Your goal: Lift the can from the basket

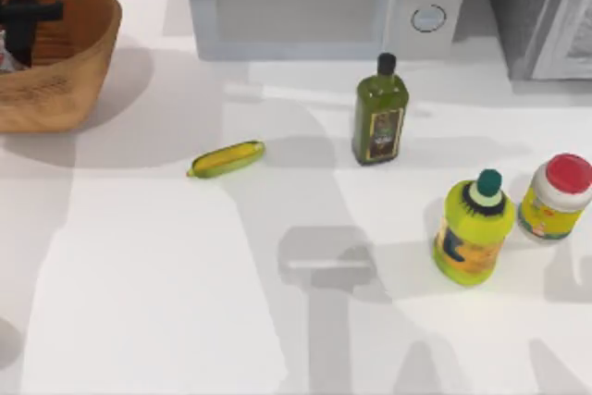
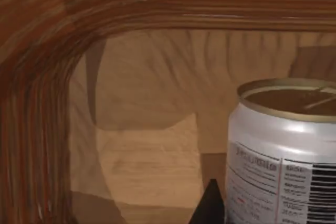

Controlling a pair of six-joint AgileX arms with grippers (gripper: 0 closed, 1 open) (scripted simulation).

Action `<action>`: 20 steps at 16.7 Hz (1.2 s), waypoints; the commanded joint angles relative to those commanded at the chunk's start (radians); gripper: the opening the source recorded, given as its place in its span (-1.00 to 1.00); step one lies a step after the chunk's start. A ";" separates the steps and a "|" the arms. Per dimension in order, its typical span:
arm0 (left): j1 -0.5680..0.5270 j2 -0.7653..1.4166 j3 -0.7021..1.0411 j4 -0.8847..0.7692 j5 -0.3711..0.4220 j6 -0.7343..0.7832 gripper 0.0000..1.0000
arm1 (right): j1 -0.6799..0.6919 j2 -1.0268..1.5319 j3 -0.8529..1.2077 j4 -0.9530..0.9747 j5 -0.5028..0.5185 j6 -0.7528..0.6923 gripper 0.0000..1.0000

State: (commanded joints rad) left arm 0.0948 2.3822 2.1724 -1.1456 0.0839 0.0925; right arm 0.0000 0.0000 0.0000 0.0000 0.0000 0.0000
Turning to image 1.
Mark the round grey microwave knob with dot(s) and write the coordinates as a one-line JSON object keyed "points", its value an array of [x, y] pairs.
{"points": [[428, 19]]}

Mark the lime green bottle teal cap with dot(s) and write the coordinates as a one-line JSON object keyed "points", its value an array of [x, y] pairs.
{"points": [[472, 238]]}

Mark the woven wicker basket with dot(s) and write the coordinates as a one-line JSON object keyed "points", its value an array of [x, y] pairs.
{"points": [[74, 76]]}

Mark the yellow and green banana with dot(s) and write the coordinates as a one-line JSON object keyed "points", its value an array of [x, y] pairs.
{"points": [[226, 159]]}

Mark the microwave oven door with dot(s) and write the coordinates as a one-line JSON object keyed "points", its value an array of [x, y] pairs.
{"points": [[296, 2]]}

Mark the grey cabinet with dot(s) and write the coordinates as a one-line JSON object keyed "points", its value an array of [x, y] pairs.
{"points": [[513, 11]]}

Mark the white jar red lid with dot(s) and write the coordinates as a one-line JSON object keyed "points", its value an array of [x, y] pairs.
{"points": [[552, 203]]}

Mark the white and red packet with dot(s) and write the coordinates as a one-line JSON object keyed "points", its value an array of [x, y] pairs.
{"points": [[4, 57]]}

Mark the pale grey cabinet door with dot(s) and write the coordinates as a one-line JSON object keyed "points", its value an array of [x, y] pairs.
{"points": [[566, 20]]}

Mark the dark green bottle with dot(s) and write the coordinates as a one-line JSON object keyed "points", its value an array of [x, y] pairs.
{"points": [[380, 108]]}

